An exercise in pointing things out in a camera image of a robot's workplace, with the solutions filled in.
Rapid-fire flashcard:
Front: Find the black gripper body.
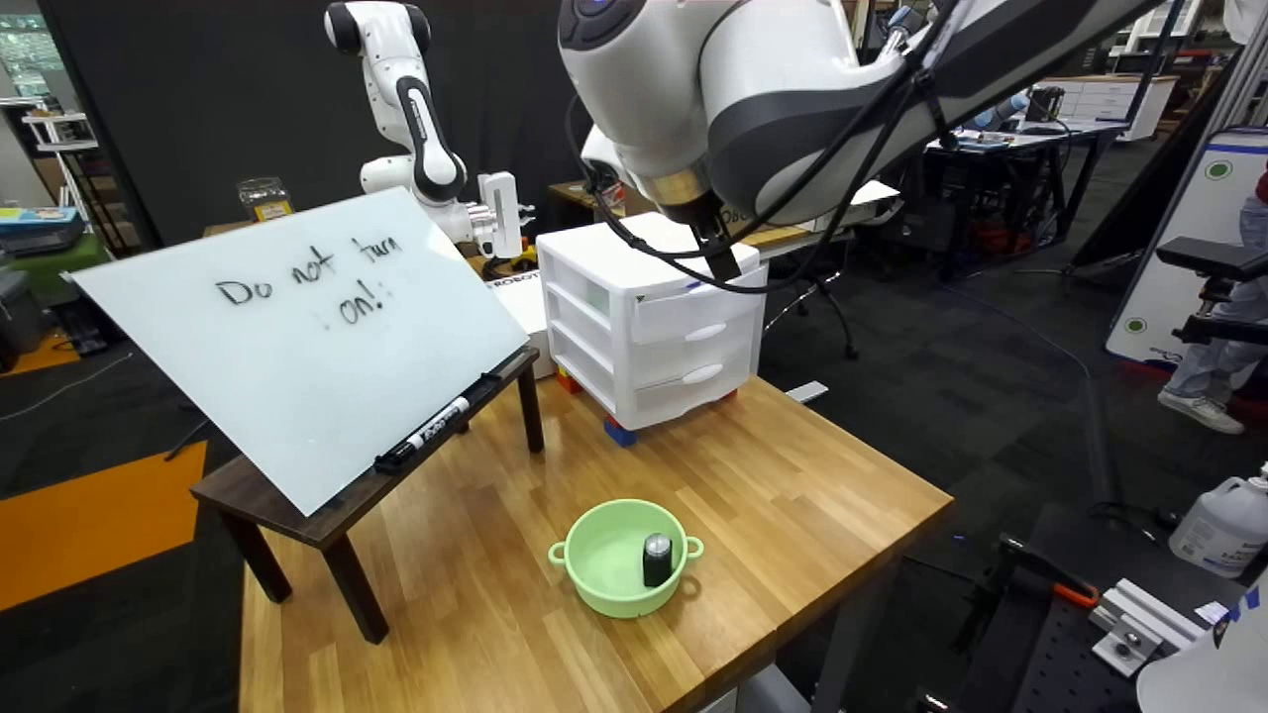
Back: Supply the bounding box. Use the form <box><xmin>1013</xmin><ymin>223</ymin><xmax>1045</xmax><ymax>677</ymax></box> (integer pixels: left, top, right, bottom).
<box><xmin>674</xmin><ymin>191</ymin><xmax>733</xmax><ymax>257</ymax></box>

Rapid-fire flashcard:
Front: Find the white plastic drawer with handle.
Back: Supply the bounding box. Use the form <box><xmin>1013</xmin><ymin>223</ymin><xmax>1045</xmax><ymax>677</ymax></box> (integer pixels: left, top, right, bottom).
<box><xmin>631</xmin><ymin>351</ymin><xmax>770</xmax><ymax>434</ymax></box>
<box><xmin>622</xmin><ymin>257</ymin><xmax>771</xmax><ymax>351</ymax></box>
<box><xmin>626</xmin><ymin>318</ymin><xmax>771</xmax><ymax>396</ymax></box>

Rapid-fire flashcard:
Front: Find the black tripod stand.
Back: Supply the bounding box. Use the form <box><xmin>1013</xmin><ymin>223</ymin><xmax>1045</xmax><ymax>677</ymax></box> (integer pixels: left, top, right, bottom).
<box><xmin>761</xmin><ymin>0</ymin><xmax>998</xmax><ymax>364</ymax></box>

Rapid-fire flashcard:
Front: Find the small black cylinder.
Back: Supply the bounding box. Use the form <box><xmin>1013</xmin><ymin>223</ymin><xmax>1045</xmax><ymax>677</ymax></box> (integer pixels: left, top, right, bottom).
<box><xmin>637</xmin><ymin>529</ymin><xmax>679</xmax><ymax>593</ymax></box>

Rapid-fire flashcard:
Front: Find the cluttered background table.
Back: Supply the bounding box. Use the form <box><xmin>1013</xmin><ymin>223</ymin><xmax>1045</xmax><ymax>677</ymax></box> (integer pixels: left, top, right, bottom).
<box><xmin>921</xmin><ymin>71</ymin><xmax>1182</xmax><ymax>273</ymax></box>

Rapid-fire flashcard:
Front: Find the green plastic bowl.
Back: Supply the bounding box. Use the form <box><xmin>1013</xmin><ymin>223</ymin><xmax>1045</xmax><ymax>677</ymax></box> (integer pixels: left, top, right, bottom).
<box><xmin>544</xmin><ymin>493</ymin><xmax>709</xmax><ymax>624</ymax></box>

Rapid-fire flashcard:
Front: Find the black whiteboard marker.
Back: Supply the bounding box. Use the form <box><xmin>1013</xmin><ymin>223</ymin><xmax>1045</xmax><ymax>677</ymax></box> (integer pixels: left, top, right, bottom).
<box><xmin>371</xmin><ymin>392</ymin><xmax>474</xmax><ymax>479</ymax></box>

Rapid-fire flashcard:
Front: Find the whiteboard with handwriting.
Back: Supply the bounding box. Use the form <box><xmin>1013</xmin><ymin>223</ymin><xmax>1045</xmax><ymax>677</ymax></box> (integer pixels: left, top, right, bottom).
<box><xmin>66</xmin><ymin>187</ymin><xmax>535</xmax><ymax>521</ymax></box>

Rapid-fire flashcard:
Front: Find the white standing panel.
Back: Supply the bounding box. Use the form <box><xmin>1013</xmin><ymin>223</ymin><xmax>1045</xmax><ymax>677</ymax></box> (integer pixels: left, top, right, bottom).
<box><xmin>1103</xmin><ymin>121</ymin><xmax>1268</xmax><ymax>368</ymax></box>

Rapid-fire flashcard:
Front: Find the dark wooden stand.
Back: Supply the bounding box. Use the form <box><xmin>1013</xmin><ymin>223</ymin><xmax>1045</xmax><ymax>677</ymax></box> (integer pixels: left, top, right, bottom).
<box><xmin>190</xmin><ymin>346</ymin><xmax>551</xmax><ymax>649</ymax></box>

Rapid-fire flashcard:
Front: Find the seated person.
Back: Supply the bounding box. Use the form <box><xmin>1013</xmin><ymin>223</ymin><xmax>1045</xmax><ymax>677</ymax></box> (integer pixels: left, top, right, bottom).
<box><xmin>1156</xmin><ymin>174</ymin><xmax>1268</xmax><ymax>438</ymax></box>

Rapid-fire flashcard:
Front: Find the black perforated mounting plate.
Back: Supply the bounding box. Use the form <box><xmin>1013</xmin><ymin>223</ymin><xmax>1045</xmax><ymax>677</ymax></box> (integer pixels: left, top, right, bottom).
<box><xmin>907</xmin><ymin>493</ymin><xmax>1268</xmax><ymax>713</ymax></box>

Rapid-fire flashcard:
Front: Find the white plastic jug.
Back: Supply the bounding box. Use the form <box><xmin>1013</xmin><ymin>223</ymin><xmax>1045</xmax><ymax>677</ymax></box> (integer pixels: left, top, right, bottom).
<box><xmin>1166</xmin><ymin>460</ymin><xmax>1268</xmax><ymax>581</ymax></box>

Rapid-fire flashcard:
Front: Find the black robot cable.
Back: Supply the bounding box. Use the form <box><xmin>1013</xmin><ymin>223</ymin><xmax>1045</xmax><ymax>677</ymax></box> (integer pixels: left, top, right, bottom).
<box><xmin>576</xmin><ymin>121</ymin><xmax>771</xmax><ymax>297</ymax></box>

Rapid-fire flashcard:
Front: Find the white plastic drawer cabinet frame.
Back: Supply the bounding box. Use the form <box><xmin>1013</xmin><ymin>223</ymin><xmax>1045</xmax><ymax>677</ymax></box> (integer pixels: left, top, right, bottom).
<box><xmin>535</xmin><ymin>208</ymin><xmax>771</xmax><ymax>438</ymax></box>

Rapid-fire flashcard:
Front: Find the black clamp with orange handle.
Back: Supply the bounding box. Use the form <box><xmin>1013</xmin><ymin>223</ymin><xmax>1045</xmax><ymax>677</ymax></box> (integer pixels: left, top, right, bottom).
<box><xmin>987</xmin><ymin>529</ymin><xmax>1111</xmax><ymax>618</ymax></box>

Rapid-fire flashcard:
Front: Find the silver metal bracket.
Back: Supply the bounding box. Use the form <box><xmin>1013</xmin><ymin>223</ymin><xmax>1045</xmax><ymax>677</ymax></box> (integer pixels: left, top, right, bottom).
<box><xmin>1088</xmin><ymin>575</ymin><xmax>1239</xmax><ymax>680</ymax></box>

